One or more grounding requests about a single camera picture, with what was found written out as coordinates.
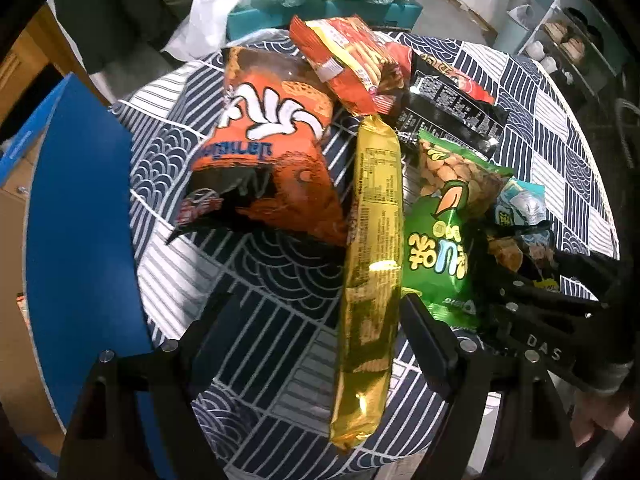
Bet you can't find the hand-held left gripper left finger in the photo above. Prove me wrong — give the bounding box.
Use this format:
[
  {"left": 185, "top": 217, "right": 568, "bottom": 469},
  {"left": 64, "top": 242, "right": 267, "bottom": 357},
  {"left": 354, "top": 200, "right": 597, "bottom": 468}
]
[{"left": 57, "top": 291, "right": 247, "bottom": 480}]

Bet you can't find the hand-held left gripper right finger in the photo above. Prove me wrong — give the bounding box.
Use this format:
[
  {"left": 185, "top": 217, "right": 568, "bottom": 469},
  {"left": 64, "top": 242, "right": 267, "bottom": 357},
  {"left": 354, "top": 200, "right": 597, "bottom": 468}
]
[{"left": 399, "top": 293, "right": 583, "bottom": 480}]

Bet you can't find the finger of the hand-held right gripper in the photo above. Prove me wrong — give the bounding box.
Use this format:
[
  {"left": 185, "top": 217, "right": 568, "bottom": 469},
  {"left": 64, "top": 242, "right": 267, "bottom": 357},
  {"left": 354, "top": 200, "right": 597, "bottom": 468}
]
[
  {"left": 495, "top": 272, "right": 603, "bottom": 313},
  {"left": 477, "top": 302, "right": 583, "bottom": 376}
]

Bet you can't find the dark chip packet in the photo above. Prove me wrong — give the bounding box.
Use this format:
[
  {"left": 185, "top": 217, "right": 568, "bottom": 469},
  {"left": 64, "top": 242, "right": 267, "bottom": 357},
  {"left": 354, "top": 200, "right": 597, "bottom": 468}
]
[{"left": 477, "top": 222, "right": 563, "bottom": 293}]

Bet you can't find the long gold biscuit packet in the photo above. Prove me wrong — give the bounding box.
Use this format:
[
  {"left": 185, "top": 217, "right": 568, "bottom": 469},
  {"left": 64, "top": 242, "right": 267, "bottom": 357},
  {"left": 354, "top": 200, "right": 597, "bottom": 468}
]
[{"left": 330, "top": 115, "right": 405, "bottom": 453}]

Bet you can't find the small light blue packet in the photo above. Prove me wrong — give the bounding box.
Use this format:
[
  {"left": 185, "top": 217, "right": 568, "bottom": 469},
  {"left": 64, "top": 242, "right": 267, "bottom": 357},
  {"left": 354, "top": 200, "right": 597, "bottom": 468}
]
[{"left": 492, "top": 177, "right": 548, "bottom": 228}]

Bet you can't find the green peanut packet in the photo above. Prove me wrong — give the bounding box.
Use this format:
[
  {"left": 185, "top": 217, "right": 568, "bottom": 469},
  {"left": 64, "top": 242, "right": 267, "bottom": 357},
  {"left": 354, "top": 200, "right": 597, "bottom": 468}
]
[{"left": 402, "top": 129, "right": 516, "bottom": 331}]

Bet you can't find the large orange chip bag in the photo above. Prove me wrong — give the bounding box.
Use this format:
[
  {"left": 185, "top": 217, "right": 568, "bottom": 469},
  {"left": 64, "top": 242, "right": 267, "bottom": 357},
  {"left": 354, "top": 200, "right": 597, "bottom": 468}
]
[{"left": 167, "top": 45, "right": 348, "bottom": 247}]

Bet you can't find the blue cardboard box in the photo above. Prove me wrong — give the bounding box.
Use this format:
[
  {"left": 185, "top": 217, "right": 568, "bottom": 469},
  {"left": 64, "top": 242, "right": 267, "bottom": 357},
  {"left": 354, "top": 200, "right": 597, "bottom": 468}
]
[{"left": 0, "top": 72, "right": 156, "bottom": 466}]

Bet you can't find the black snack packet red label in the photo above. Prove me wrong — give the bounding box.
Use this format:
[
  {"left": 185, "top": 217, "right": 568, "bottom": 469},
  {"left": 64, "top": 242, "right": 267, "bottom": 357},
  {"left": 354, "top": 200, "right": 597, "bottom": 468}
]
[{"left": 395, "top": 52, "right": 511, "bottom": 158}]

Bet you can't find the orange fries snack packet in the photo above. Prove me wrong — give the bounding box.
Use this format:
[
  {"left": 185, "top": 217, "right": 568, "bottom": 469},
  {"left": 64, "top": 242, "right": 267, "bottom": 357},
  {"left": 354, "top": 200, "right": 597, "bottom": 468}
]
[{"left": 290, "top": 15, "right": 407, "bottom": 116}]

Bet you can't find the person's right hand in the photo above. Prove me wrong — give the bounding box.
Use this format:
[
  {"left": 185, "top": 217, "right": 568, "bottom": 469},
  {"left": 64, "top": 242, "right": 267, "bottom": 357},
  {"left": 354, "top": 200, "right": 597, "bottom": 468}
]
[{"left": 575, "top": 390, "right": 636, "bottom": 448}]

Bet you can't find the navy white patterned tablecloth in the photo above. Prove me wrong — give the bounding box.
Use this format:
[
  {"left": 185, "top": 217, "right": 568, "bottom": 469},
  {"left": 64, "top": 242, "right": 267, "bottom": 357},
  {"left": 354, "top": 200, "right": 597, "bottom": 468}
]
[{"left": 112, "top": 30, "right": 621, "bottom": 480}]

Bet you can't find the white shoe shelf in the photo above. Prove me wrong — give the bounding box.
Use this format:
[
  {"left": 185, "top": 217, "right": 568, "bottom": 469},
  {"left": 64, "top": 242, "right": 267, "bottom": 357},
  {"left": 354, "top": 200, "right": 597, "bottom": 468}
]
[{"left": 517, "top": 0, "right": 631, "bottom": 98}]

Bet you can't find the pale blue trash bin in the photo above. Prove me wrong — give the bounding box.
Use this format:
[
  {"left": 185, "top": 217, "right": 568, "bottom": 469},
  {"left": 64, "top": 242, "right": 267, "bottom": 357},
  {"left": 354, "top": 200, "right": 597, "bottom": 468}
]
[{"left": 497, "top": 5, "right": 537, "bottom": 56}]

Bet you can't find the white plastic bag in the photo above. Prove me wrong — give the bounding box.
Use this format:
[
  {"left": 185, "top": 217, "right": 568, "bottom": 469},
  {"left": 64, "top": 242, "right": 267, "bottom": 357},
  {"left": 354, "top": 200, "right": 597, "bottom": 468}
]
[{"left": 165, "top": 0, "right": 281, "bottom": 61}]

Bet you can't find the teal box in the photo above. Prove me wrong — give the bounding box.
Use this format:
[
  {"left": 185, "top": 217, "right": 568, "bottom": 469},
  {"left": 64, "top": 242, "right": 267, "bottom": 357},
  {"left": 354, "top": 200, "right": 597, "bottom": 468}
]
[{"left": 227, "top": 0, "right": 423, "bottom": 43}]

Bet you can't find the black jacket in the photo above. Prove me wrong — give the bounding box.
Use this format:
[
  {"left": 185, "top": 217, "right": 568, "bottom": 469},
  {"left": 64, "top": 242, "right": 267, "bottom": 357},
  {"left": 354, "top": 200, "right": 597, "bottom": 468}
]
[{"left": 55, "top": 0, "right": 168, "bottom": 73}]

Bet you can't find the wooden cabinet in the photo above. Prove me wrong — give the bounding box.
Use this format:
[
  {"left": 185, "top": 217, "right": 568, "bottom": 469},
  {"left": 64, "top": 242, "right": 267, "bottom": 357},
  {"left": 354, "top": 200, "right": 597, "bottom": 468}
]
[{"left": 0, "top": 15, "right": 56, "bottom": 141}]

